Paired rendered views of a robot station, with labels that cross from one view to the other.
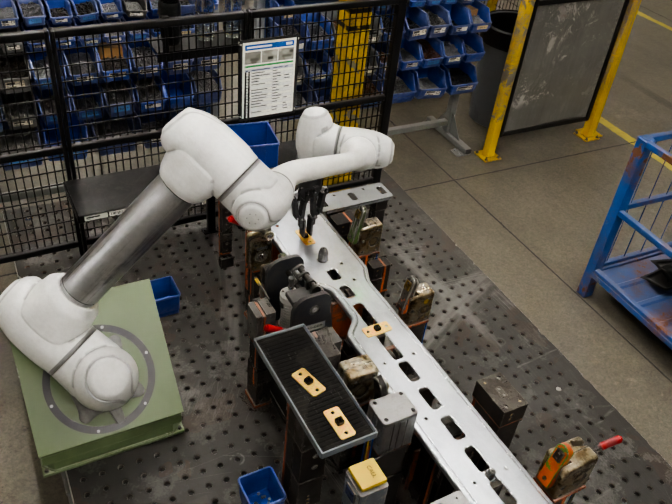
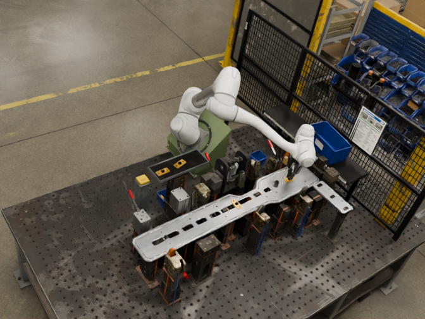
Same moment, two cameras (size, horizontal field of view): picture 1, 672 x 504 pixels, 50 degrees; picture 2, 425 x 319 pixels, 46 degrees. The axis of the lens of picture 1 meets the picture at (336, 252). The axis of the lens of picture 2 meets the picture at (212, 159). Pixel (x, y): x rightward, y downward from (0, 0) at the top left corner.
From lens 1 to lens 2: 251 cm
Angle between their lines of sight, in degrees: 57
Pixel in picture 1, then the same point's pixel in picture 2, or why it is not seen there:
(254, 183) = (217, 97)
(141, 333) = (212, 139)
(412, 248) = (347, 257)
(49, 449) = (169, 138)
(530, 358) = (282, 311)
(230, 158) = (221, 85)
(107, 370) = (177, 121)
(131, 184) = (292, 120)
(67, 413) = not seen: hidden behind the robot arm
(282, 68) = (374, 131)
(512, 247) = not seen: outside the picture
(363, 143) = (297, 146)
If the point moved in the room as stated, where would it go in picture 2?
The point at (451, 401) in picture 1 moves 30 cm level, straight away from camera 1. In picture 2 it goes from (201, 228) to (251, 240)
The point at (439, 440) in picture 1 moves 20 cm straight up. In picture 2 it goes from (179, 222) to (183, 199)
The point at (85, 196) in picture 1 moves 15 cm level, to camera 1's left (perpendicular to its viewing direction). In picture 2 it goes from (276, 109) to (273, 98)
